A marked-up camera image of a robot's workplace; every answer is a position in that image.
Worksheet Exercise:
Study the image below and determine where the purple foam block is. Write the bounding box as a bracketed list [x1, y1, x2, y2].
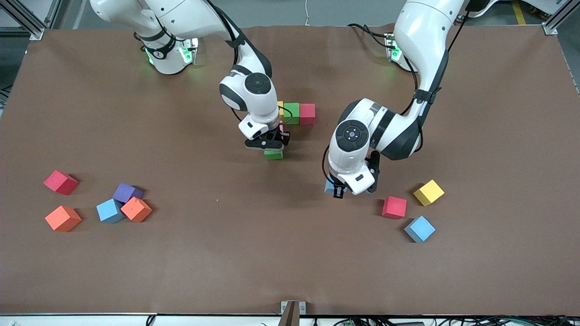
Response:
[112, 183, 144, 203]

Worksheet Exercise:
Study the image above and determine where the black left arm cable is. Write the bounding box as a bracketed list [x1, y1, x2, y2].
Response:
[322, 9, 467, 182]

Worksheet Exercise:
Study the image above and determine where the orange foam block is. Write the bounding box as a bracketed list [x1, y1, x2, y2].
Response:
[121, 197, 153, 223]
[45, 206, 82, 233]

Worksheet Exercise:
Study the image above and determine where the metal base connector panel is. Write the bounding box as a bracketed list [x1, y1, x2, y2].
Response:
[180, 38, 200, 64]
[384, 33, 403, 62]

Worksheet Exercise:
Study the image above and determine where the aluminium frame post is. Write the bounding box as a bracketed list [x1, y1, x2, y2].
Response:
[543, 0, 580, 36]
[0, 0, 63, 41]

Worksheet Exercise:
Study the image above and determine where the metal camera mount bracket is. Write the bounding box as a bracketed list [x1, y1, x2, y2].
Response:
[277, 301, 307, 326]

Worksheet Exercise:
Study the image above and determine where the black base cable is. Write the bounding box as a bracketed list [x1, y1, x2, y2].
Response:
[348, 23, 391, 48]

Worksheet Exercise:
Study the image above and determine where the brown table mat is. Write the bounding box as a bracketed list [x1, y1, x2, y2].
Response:
[0, 25, 580, 316]

